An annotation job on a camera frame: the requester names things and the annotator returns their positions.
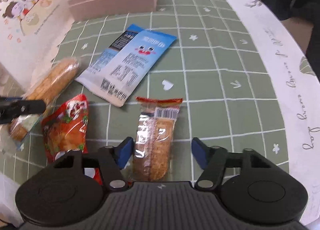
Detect green checked tablecloth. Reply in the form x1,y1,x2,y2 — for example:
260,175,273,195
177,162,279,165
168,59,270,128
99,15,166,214
0,0,291,188

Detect red snack packet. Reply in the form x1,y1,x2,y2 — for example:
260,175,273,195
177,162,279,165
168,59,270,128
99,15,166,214
41,93,104,186

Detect blue white snack bag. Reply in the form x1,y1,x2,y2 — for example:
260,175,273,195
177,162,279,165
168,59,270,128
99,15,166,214
75,24,177,107

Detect cartoon printed white lid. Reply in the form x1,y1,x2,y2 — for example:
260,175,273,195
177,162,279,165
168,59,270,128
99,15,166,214
1,0,74,90

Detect clear biscuit pack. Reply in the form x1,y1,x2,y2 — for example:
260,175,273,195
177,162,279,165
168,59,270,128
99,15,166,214
8,57,80,145

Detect red topped biscuit pack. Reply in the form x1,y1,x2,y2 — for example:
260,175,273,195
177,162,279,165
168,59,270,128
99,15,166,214
133,97,183,181

